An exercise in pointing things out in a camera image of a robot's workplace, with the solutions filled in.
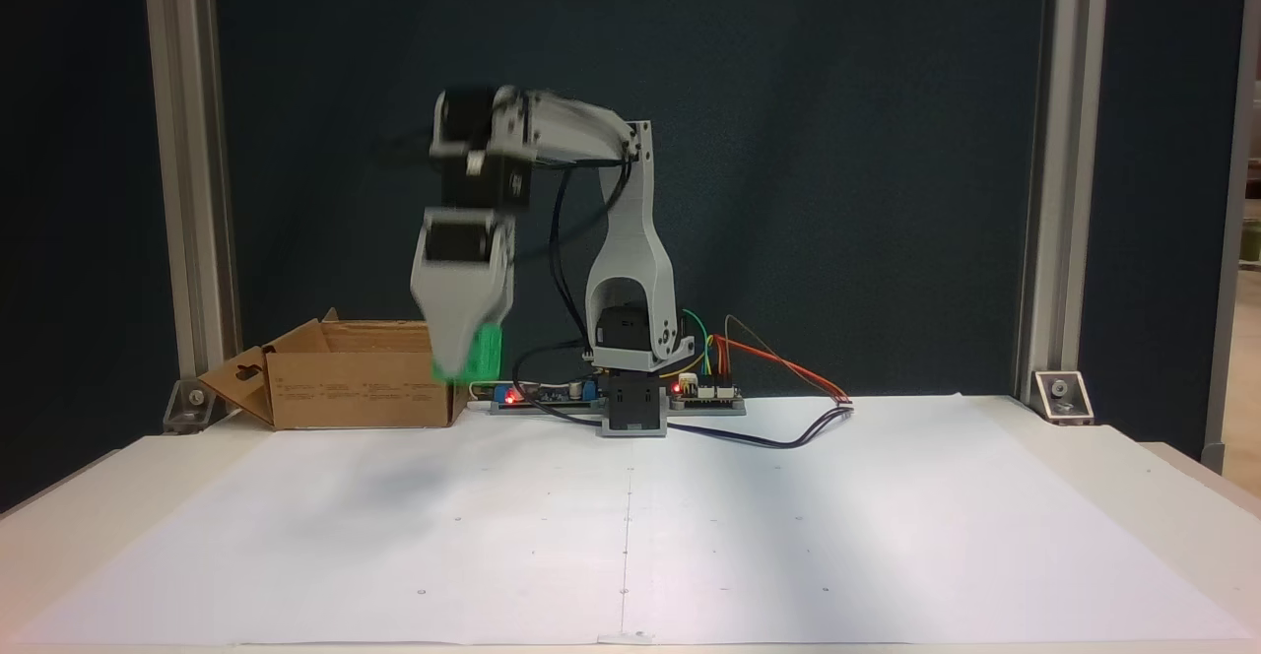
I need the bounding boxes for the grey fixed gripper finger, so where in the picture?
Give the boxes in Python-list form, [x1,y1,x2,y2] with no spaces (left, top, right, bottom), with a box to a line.
[411,284,495,381]

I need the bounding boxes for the green dice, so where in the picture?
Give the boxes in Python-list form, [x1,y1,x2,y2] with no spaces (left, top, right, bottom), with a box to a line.
[431,322,505,384]

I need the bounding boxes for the circuit board with blue terminal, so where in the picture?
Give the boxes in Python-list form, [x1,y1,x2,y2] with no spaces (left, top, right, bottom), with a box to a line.
[490,376,604,417]

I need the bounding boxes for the brown cardboard box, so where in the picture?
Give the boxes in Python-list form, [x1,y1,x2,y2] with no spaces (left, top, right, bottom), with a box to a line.
[197,308,489,430]

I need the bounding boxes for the white paper sheet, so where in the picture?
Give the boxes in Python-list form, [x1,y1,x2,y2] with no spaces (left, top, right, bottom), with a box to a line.
[5,393,1254,647]

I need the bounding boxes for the black servo cable bundle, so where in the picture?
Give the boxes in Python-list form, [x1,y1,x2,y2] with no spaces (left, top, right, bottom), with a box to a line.
[510,162,633,414]

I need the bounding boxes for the green jumper wire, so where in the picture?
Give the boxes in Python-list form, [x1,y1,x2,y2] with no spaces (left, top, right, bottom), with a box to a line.
[678,309,713,379]

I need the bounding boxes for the yellow jumper wire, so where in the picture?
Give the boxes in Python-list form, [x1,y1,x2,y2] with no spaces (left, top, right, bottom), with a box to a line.
[658,337,714,381]

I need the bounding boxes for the circuit board with jumper wires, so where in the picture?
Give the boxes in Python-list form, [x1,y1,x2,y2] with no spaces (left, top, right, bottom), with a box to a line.
[668,371,747,417]

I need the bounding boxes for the aluminium corner bracket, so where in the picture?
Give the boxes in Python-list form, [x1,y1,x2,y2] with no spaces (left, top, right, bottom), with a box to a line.
[1031,370,1095,426]
[163,378,238,435]

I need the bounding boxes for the aluminium frame post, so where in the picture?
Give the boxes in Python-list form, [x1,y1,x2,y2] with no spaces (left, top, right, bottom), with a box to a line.
[1202,0,1261,475]
[143,0,243,411]
[1015,0,1110,405]

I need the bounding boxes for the orange red wire bundle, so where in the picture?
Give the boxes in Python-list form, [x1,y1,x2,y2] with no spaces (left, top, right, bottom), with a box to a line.
[711,334,854,407]

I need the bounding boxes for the long black cable white connector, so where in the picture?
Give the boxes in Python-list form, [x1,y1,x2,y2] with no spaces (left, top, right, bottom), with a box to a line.
[512,400,856,450]

